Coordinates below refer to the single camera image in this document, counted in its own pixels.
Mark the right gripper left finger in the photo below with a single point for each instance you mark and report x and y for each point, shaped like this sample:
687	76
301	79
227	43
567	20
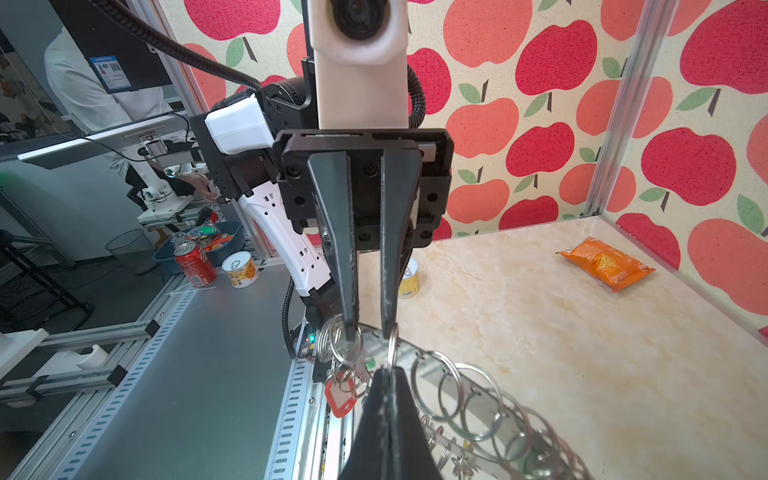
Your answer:
371	452

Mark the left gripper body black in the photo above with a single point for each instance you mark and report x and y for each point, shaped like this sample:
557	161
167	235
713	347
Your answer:
365	148

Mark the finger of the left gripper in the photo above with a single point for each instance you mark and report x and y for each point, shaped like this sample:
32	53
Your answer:
400	172
330	173

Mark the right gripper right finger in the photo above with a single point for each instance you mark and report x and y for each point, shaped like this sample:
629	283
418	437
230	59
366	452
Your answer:
409	454

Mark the metal ring plate with keyrings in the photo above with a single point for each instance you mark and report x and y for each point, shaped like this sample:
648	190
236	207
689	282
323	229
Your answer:
474	429

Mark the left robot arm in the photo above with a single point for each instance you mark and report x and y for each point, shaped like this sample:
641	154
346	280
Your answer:
237	139

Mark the red key tag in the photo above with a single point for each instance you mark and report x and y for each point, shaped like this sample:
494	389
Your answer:
340	393

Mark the yellow white tin can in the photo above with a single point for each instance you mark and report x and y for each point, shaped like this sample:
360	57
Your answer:
240	269

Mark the red soda can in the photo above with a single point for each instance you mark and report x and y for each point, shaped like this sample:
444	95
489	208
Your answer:
194	263

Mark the orange snack packet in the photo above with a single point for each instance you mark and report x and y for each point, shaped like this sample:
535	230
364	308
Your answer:
611	266

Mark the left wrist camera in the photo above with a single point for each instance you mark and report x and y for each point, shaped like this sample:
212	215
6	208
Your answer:
360	56

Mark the front aluminium rail base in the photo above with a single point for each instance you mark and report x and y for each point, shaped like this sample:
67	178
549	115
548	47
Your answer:
212	394

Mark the left aluminium frame post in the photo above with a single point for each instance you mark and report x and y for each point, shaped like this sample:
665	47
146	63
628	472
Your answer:
181	76

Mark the aluminium frame post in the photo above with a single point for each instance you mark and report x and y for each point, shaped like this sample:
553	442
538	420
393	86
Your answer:
181	76
653	27

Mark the right aluminium frame post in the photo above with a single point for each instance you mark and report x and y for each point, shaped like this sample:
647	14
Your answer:
653	27

